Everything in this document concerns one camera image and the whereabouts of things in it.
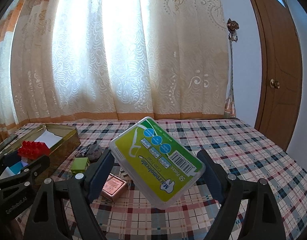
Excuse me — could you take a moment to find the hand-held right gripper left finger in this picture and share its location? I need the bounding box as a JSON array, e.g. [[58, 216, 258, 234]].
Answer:
[[25, 149, 116, 240]]

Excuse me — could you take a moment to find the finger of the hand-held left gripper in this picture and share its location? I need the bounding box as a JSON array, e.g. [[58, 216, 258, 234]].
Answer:
[[0, 151, 22, 178], [0, 155, 51, 190]]

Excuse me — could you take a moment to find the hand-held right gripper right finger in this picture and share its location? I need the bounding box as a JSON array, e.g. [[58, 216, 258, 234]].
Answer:
[[197, 149, 285, 240]]

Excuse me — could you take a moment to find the teal toy brick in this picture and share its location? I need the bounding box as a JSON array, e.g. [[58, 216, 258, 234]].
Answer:
[[10, 162, 24, 174]]

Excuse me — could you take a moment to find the red toy brick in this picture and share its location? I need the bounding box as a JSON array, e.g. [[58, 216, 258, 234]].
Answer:
[[18, 140, 51, 160]]

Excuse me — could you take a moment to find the copper metal box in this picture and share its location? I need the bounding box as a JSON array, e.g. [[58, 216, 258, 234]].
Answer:
[[101, 174, 127, 202]]

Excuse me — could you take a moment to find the green toy brick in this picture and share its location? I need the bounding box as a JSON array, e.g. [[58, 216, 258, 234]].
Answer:
[[70, 157, 91, 175]]

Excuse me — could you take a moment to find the dark grey stone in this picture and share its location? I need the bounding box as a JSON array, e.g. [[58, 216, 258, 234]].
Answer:
[[75, 141, 103, 161]]

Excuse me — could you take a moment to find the gold tin box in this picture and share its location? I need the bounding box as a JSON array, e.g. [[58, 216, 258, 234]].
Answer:
[[0, 123, 81, 188]]

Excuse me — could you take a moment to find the green floss pick box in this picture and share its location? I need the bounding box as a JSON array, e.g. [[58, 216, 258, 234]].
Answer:
[[109, 116, 206, 210]]

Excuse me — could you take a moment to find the white paper sheet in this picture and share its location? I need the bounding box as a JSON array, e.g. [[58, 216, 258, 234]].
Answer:
[[33, 129, 64, 148]]

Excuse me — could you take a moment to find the plaid tablecloth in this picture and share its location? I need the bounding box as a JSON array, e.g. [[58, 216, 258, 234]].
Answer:
[[8, 119, 307, 240]]

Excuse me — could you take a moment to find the cream lace curtain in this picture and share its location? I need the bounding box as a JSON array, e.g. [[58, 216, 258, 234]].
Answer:
[[0, 0, 231, 135]]

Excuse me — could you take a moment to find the brown wooden door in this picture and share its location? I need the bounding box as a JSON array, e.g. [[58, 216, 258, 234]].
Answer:
[[244, 0, 304, 153]]

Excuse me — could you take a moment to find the brass curtain holdback hook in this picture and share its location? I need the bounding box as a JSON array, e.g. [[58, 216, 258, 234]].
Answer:
[[227, 18, 239, 42]]

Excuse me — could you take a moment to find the tasselled curtain tieback cord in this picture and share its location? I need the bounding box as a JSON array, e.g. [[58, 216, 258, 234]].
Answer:
[[223, 34, 237, 119]]

